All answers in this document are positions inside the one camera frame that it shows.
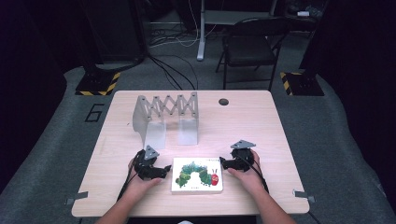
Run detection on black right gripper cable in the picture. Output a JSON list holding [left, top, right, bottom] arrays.
[[235, 152, 271, 194]]

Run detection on black folding chair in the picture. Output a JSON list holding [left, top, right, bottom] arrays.
[[215, 16, 292, 92]]

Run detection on black stand base striped edge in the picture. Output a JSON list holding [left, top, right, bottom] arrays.
[[278, 71, 326, 97], [75, 70, 122, 97]]

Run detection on grey desk top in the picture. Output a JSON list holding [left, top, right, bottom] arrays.
[[204, 9, 276, 26]]

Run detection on white desk leg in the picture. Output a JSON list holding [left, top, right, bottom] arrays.
[[196, 0, 207, 62]]

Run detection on person's right hand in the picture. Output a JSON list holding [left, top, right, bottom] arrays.
[[227, 149, 266, 195]]

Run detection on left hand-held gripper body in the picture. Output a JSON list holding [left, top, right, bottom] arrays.
[[134, 145, 165, 181]]

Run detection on grey expandable metal book rack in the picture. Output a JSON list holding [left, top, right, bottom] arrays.
[[132, 91, 201, 150]]

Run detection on black cabinet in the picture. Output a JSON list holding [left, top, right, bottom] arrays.
[[81, 0, 148, 63]]

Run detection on black floor cables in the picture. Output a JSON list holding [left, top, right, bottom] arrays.
[[147, 53, 200, 91]]

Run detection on grey metal table bracket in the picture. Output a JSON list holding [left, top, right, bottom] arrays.
[[64, 190, 90, 206], [291, 189, 317, 204]]

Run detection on white picture book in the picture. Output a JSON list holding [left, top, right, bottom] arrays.
[[170, 156, 224, 195]]

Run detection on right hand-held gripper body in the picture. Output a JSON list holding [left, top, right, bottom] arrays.
[[228, 139, 257, 173]]

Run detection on white floor cables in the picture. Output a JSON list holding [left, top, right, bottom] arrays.
[[148, 0, 219, 49]]

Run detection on person's left hand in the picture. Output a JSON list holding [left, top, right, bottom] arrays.
[[127, 158, 163, 194]]

